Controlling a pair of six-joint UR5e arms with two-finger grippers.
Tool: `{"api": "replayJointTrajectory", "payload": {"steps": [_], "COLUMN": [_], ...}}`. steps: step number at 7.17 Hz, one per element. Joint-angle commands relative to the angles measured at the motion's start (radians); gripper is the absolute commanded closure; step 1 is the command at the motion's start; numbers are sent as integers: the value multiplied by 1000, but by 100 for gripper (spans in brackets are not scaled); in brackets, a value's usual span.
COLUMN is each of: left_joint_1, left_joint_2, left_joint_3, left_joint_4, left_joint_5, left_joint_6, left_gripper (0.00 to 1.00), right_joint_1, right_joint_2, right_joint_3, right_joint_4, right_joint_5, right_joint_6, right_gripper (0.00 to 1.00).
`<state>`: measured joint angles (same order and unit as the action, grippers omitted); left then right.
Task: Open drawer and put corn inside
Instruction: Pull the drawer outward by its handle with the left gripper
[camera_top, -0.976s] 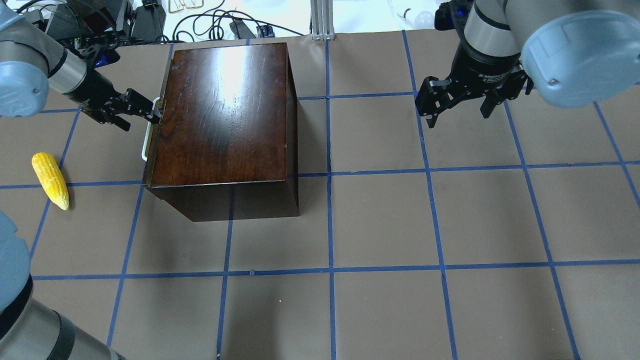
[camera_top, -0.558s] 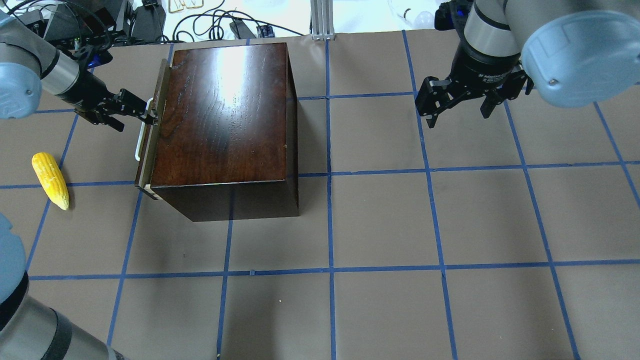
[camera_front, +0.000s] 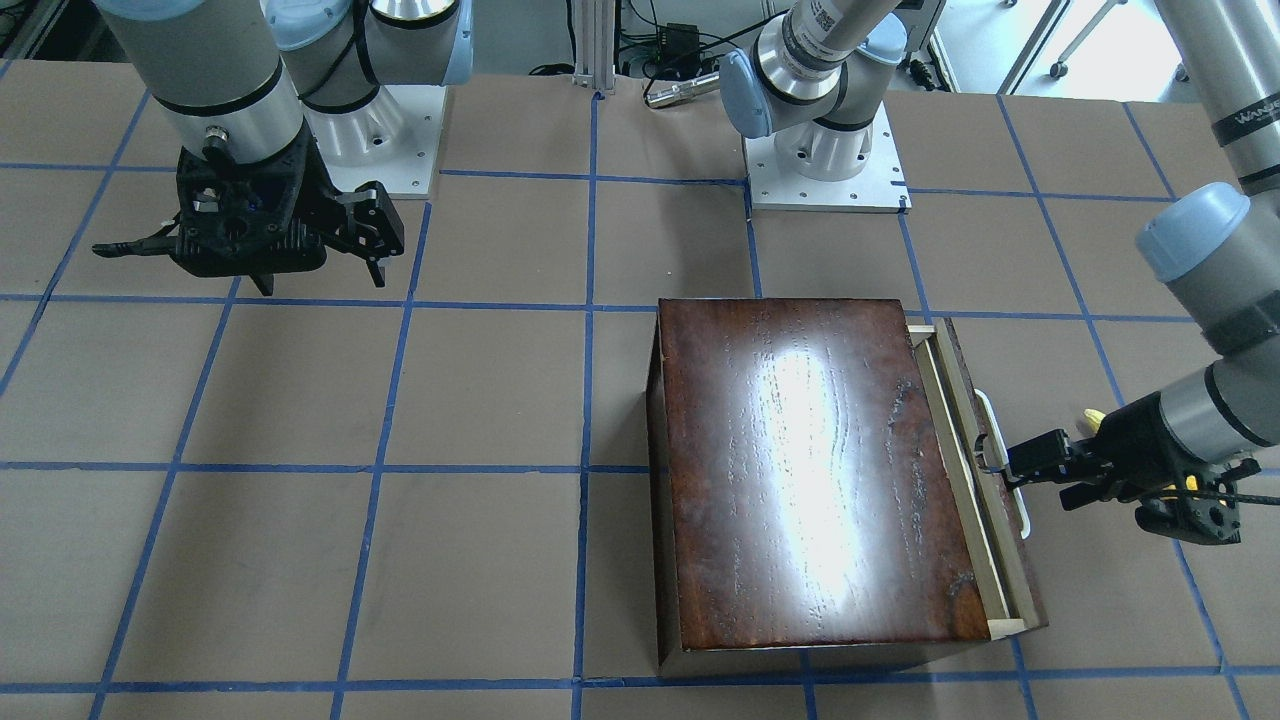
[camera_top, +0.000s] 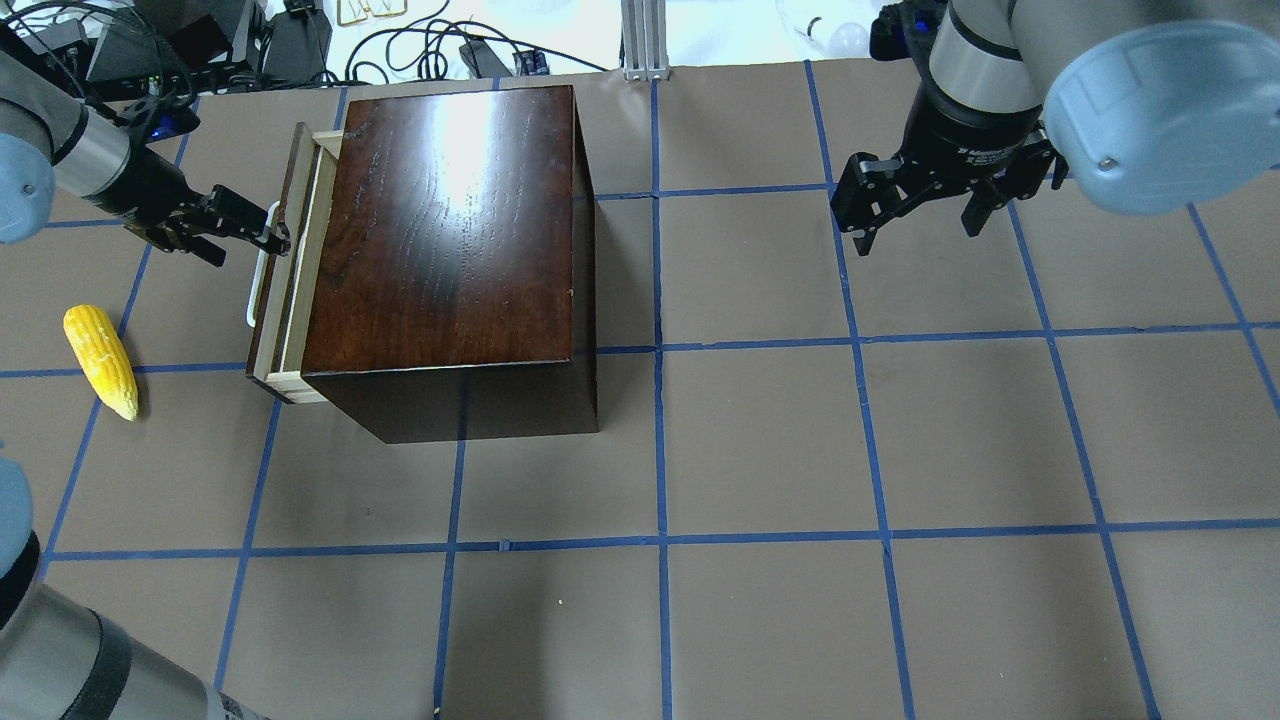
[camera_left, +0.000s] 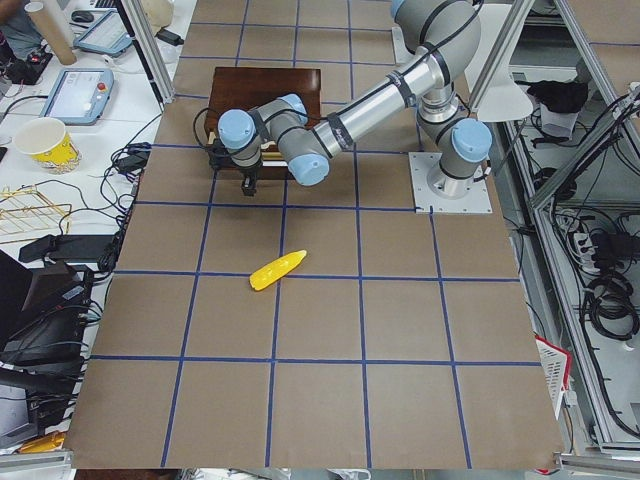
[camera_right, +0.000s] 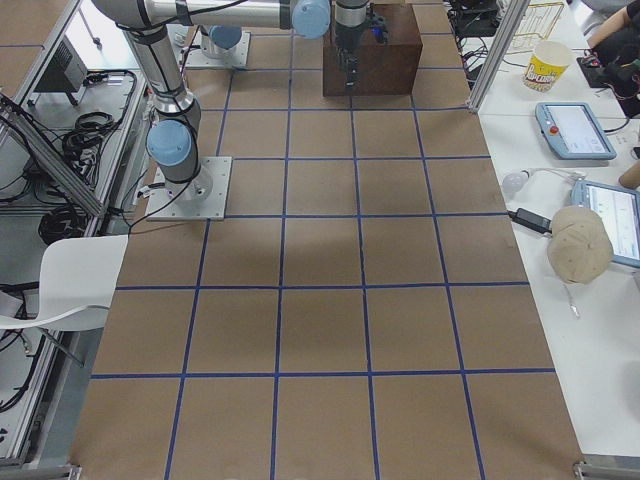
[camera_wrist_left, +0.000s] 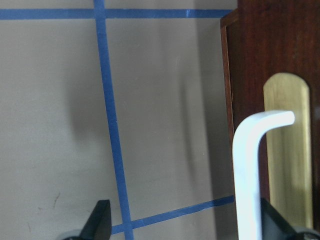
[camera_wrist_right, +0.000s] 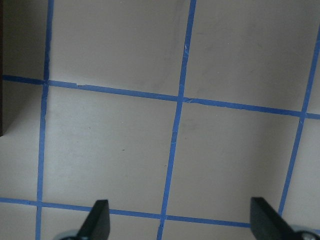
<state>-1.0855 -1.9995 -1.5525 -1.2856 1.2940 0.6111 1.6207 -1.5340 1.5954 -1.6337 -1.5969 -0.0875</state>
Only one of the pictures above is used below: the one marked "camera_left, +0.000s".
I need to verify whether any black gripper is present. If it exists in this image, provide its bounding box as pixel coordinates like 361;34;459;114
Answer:
207;140;263;196

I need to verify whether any yellow plastic corn cob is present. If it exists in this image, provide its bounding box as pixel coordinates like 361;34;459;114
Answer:
249;249;307;291

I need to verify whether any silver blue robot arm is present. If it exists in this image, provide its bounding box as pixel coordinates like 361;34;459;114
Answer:
217;1;484;186

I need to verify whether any dark brown wooden drawer cabinet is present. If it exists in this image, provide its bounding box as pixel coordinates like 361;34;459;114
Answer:
206;66;323;181

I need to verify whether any blue teach pendant tablet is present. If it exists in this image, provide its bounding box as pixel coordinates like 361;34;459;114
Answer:
40;68;115;126

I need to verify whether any yellow white paper cup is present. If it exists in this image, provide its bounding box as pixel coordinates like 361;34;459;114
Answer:
13;117;82;174

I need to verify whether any black power adapter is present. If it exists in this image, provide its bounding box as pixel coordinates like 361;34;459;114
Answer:
18;234;115;263

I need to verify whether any cardboard tube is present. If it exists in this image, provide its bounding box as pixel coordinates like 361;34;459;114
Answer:
24;0;77;66

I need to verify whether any black electronics box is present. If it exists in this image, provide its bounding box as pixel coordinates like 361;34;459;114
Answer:
1;253;93;396

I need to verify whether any white desk lamp shade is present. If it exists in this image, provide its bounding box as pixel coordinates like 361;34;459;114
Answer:
476;67;533;122

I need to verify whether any red white plastic basket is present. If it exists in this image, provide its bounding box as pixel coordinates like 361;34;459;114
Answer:
535;335;572;418

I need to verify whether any gold wire rack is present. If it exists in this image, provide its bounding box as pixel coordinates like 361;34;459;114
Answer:
1;186;71;244

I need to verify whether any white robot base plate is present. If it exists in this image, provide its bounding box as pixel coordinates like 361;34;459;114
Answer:
409;152;493;215

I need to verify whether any aluminium frame rack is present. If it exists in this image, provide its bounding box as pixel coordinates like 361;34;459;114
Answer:
501;1;639;460

